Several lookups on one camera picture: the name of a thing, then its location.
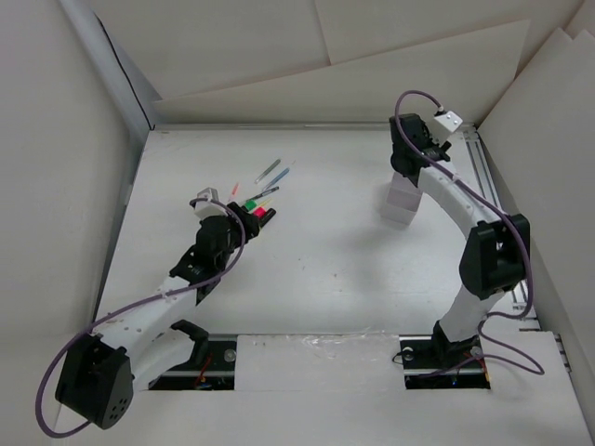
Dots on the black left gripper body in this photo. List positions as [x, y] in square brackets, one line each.
[248, 231]

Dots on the pink clear pen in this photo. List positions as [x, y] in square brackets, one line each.
[234, 192]

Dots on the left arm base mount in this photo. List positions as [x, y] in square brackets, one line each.
[212, 370]

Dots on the light blue pen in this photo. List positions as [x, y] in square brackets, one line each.
[276, 179]

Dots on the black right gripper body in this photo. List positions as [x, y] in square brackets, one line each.
[444, 146]

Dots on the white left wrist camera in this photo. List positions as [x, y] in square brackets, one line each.
[203, 204]

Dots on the black gel pen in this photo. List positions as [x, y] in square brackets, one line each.
[265, 193]

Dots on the aluminium rail right side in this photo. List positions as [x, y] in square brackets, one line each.
[523, 294]

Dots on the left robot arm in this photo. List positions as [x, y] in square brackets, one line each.
[129, 349]

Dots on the grey green pen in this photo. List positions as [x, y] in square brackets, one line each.
[271, 167]

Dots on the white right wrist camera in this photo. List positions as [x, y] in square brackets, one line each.
[446, 123]

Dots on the green cap highlighter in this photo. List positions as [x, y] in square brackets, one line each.
[250, 205]

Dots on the white compartment organizer box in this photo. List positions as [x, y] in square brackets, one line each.
[402, 200]

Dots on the pink cap highlighter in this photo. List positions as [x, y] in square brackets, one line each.
[260, 212]

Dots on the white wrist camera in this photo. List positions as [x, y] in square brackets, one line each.
[203, 204]
[446, 123]

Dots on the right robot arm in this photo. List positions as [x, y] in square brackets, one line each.
[496, 255]

